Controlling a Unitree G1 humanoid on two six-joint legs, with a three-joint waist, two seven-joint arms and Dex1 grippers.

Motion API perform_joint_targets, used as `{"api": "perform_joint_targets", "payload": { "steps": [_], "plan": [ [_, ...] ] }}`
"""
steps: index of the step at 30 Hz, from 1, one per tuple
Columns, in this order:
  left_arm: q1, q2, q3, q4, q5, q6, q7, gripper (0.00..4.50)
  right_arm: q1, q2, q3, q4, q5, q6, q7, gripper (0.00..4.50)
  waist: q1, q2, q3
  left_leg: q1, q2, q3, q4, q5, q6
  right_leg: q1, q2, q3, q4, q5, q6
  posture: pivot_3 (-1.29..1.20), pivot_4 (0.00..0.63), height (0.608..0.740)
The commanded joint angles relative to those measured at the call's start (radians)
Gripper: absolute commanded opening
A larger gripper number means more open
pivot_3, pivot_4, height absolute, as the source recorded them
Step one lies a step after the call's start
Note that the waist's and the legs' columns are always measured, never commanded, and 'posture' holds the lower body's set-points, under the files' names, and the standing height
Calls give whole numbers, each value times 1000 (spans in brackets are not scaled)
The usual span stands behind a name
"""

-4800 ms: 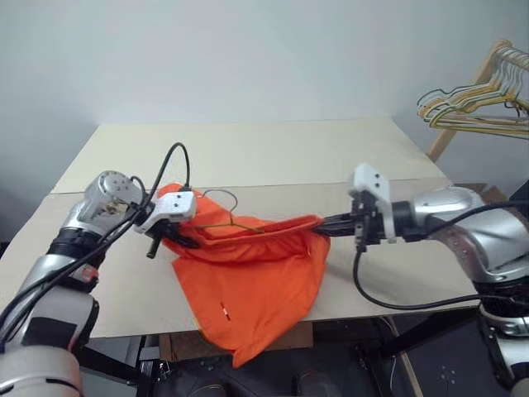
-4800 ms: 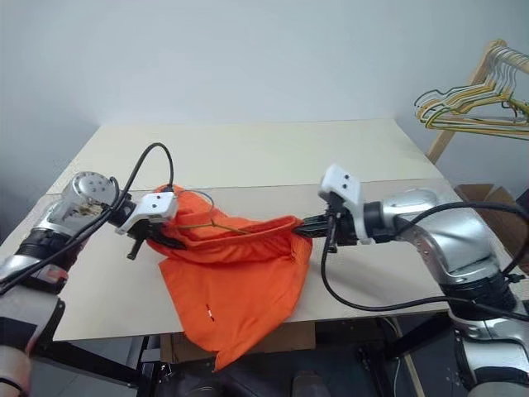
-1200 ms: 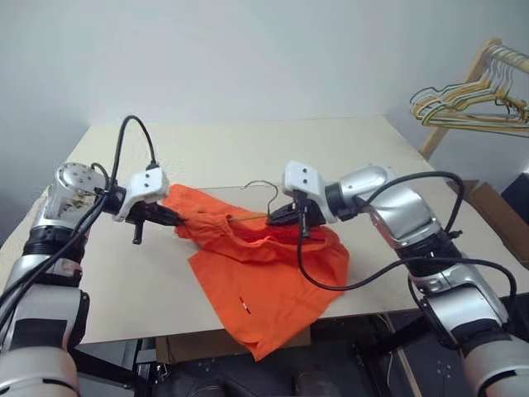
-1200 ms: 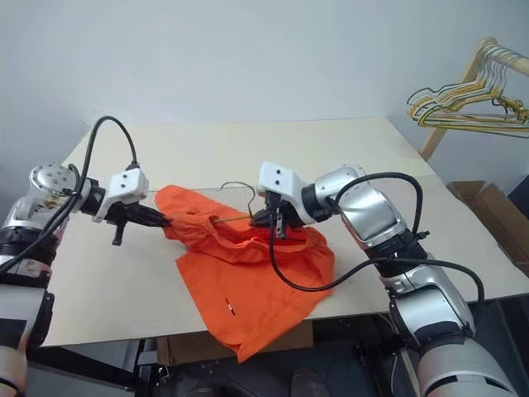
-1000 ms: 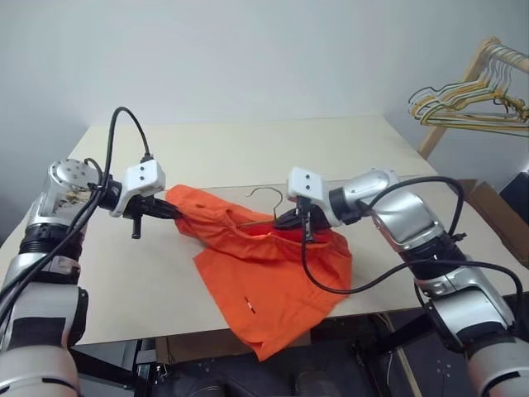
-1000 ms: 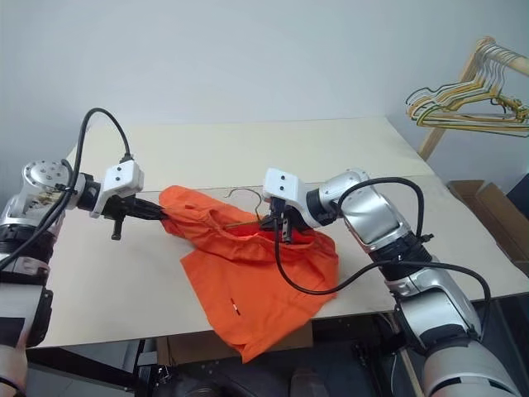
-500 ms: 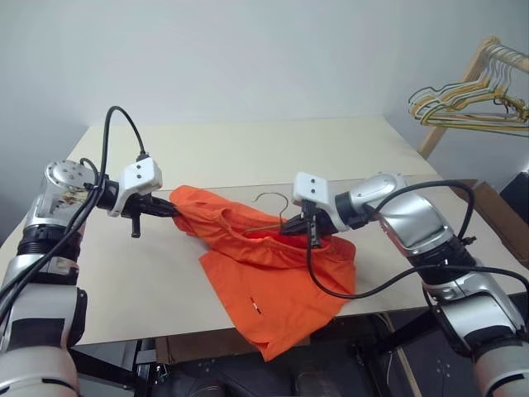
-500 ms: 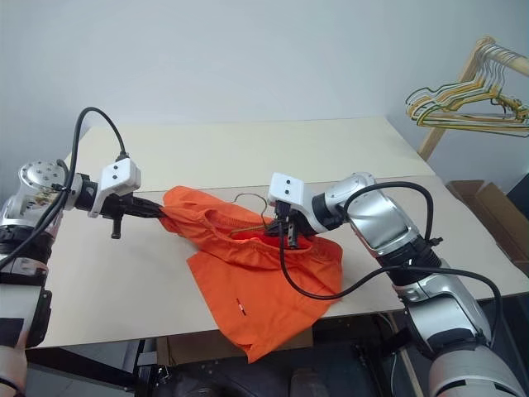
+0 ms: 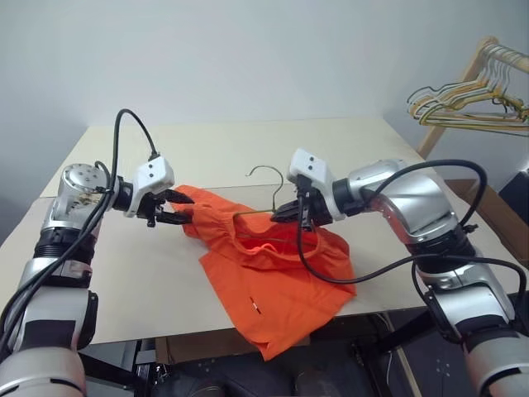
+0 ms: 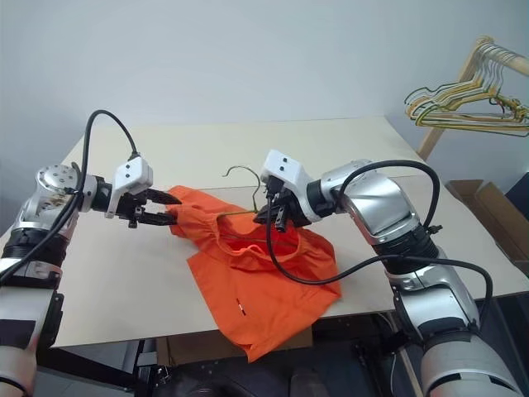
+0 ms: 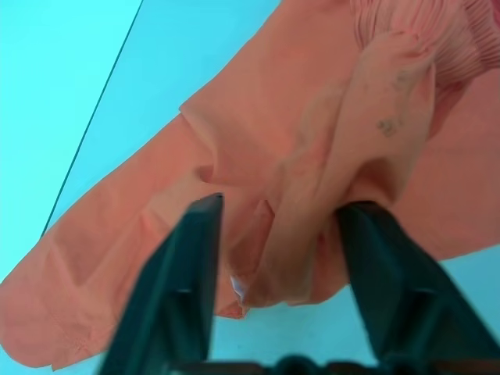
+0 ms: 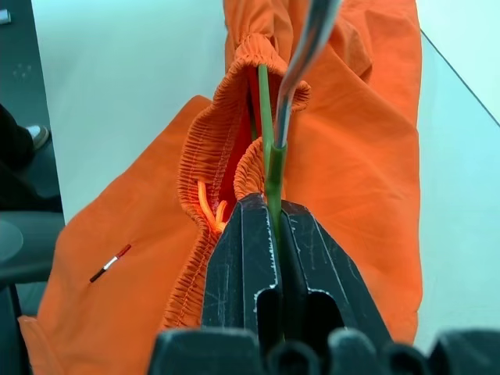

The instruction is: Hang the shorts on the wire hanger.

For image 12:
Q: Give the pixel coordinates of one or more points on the orange shorts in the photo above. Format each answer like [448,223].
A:
[351,176]

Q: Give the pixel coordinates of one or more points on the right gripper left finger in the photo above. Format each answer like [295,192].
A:
[238,265]

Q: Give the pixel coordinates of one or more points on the grey sneaker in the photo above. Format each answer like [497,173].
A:
[39,134]

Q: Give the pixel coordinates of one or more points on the green hanger with silver hook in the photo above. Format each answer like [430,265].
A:
[273,183]

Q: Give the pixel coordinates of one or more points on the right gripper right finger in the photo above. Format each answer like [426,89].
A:
[312,265]

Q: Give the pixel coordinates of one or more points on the dark trouser leg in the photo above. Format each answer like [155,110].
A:
[13,140]

